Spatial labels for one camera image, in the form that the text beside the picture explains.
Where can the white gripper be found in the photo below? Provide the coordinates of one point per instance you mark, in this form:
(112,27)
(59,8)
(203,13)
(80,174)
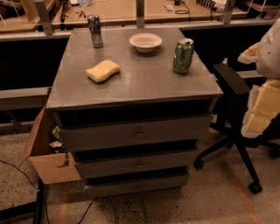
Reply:
(270,57)

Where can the yellow sponge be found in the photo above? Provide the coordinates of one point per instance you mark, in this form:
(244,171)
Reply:
(102,71)

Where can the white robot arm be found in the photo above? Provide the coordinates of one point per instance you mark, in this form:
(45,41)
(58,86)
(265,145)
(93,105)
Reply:
(267,61)

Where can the black office chair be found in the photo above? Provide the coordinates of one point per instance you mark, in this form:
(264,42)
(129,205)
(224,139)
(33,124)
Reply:
(231,110)

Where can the green crushed can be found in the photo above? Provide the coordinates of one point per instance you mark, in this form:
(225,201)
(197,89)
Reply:
(183,56)

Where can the grey drawer cabinet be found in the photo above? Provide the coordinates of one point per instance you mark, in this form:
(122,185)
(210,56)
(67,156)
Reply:
(138,130)

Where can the white bowl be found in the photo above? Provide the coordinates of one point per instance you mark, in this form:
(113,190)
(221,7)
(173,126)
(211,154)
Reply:
(145,42)

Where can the silver blue tall can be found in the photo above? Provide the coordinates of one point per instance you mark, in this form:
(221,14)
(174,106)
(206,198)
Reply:
(95,30)

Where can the green wrapper in box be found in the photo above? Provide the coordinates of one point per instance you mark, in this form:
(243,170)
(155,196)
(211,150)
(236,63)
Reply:
(56,143)

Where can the cardboard box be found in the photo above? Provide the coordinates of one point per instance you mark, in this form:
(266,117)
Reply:
(50,166)

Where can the black metal stand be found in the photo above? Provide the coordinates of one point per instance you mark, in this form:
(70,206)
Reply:
(34,207)

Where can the wooden workbench behind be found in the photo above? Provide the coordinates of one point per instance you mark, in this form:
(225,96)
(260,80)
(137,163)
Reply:
(46,18)

